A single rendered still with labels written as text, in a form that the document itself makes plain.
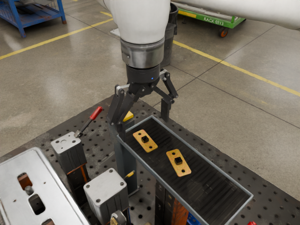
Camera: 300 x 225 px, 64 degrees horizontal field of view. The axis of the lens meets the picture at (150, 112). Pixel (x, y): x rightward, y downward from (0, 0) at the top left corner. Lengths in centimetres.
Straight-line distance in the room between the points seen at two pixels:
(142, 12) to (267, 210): 99
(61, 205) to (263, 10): 76
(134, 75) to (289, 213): 94
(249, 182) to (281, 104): 183
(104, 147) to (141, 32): 93
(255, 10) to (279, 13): 6
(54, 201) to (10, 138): 183
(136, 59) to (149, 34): 6
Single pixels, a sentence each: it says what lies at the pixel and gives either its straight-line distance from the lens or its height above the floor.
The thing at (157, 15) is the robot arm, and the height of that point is 154.
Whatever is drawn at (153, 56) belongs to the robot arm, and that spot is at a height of 145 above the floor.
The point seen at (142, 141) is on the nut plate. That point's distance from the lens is 70.
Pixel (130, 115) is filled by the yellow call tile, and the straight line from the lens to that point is 79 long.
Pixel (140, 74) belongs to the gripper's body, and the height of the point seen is 141.
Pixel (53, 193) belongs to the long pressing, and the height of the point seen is 100.
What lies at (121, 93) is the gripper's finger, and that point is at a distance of 53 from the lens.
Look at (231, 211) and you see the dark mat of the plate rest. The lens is 62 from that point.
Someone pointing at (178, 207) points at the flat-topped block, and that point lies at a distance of 75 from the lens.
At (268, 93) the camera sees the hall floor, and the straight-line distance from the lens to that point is 309.
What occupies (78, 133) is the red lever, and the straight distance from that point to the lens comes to 88.
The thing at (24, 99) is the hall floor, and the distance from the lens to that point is 302.
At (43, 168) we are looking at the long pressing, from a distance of 92.
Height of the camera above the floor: 169
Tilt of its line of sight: 42 degrees down
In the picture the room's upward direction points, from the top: straight up
